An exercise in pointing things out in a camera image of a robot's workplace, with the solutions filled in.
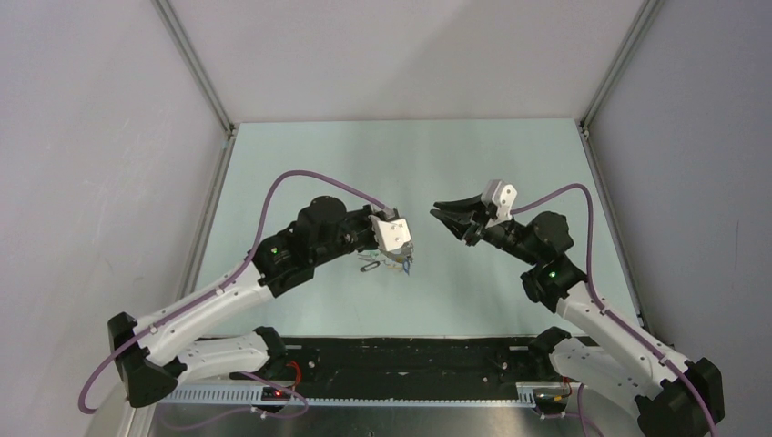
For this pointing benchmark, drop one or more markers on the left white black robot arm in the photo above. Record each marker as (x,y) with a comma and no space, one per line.
(157,352)

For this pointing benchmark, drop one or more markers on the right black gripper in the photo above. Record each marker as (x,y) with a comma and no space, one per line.
(471,230)

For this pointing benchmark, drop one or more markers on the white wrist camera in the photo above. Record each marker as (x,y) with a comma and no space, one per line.
(393,232)
(500,192)

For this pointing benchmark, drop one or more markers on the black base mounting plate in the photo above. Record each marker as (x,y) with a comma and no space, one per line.
(410,369)

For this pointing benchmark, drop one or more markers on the right small circuit board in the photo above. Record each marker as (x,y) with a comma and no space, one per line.
(550,397)

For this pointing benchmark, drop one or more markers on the left aluminium frame post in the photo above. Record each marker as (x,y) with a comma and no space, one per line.
(180,38)

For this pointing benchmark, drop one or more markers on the large metal keyring with keys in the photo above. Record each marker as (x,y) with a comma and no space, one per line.
(399,260)

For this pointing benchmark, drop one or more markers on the aluminium frame post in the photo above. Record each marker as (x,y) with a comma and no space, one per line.
(180,38)
(634,36)

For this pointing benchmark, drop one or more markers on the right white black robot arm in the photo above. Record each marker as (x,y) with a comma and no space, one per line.
(665,392)

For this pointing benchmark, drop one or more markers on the right aluminium frame post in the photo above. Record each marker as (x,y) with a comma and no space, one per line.
(634,36)

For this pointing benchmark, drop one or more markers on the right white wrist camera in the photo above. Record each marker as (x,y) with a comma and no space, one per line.
(500,192)

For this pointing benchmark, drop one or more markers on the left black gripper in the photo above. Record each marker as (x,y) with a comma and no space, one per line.
(363,214)

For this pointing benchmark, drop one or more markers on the small circuit board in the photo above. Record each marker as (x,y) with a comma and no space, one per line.
(277,394)
(550,397)

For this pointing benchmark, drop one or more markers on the left small circuit board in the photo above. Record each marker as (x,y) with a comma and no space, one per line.
(277,394)

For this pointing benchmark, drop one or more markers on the grey slotted cable duct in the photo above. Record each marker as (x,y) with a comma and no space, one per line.
(250,396)

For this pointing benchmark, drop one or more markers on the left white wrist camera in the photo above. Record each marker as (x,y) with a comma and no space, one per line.
(393,232)

